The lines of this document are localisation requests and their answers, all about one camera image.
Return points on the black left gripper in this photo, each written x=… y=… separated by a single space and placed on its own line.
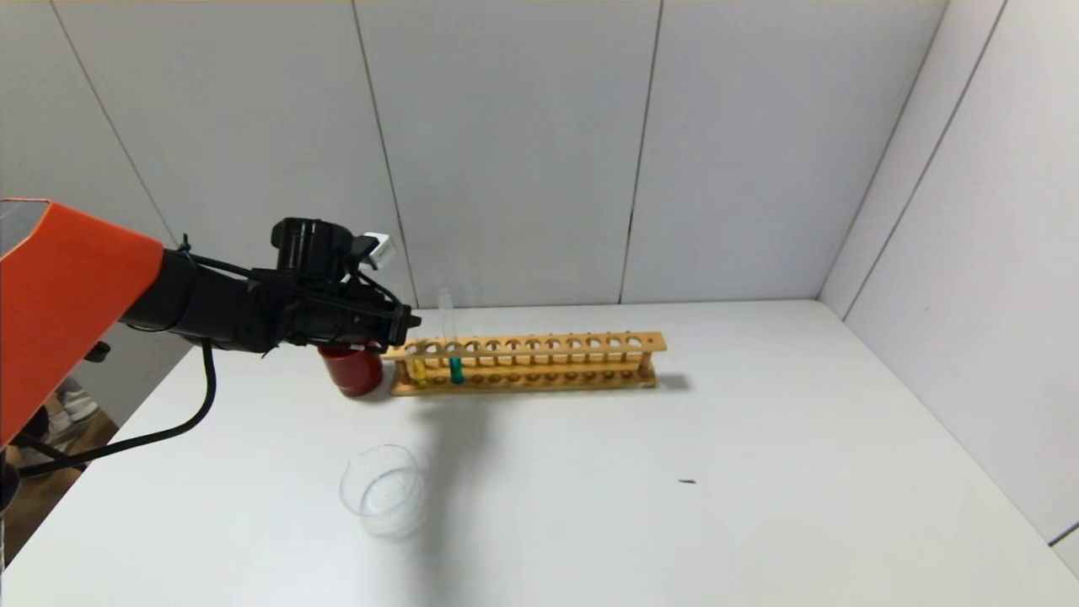
x=393 y=328

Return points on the yellow pigment glass test tube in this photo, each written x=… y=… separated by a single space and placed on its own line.
x=418 y=373

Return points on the blue pigment glass test tube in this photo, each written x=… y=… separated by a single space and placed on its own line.
x=456 y=371

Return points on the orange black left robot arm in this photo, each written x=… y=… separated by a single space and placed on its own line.
x=67 y=295

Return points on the wooden test tube rack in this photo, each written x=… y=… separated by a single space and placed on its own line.
x=659 y=342

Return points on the red plastic cup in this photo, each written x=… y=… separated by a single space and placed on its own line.
x=354 y=375

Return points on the clear glass beaker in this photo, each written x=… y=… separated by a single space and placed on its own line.
x=383 y=497

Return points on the grey white sneaker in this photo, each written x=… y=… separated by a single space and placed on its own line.
x=59 y=451
x=76 y=400

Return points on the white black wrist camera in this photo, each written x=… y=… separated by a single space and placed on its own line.
x=381 y=250

